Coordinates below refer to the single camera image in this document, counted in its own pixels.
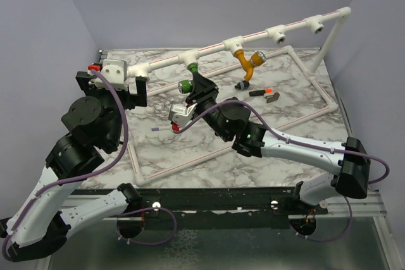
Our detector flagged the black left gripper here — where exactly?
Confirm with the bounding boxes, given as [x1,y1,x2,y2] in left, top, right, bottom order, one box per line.
[80,71,147,147]

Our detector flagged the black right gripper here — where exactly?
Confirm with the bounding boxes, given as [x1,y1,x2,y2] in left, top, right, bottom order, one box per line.
[185,72,230,142]

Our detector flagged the green water faucet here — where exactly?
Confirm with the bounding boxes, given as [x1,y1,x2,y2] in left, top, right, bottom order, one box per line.
[178,63,198,94]

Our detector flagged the white PVC pipe frame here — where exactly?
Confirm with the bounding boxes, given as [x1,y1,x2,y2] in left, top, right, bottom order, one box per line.
[127,7,351,186]

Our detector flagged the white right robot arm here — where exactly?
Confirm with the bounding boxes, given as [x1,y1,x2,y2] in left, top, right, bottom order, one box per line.
[178,72,370,214]

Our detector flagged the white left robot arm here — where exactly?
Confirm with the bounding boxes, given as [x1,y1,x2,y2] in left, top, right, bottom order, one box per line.
[1,71,147,262]

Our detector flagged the orange water faucet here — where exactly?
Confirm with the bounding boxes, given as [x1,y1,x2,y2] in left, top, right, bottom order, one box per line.
[234,49,266,82]

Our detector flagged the black orange highlighter marker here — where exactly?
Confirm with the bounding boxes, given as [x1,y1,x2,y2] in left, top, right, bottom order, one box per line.
[249,89,273,97]

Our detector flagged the purple capped white marker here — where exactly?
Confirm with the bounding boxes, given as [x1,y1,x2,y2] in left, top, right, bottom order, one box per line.
[151,126,172,132]

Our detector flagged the tan mini stapler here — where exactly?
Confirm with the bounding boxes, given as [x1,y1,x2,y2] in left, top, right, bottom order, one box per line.
[264,92,280,103]

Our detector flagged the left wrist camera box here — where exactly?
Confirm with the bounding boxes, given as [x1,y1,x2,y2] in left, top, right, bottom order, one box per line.
[87,59,128,91]

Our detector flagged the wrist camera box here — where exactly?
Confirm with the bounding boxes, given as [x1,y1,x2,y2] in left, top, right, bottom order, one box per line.
[168,104,197,132]
[87,59,128,91]

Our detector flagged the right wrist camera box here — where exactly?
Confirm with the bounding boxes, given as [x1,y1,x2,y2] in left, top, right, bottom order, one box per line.
[168,104,197,132]

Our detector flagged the black grey hose connector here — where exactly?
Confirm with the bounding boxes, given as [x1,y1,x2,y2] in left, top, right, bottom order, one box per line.
[234,80,250,90]

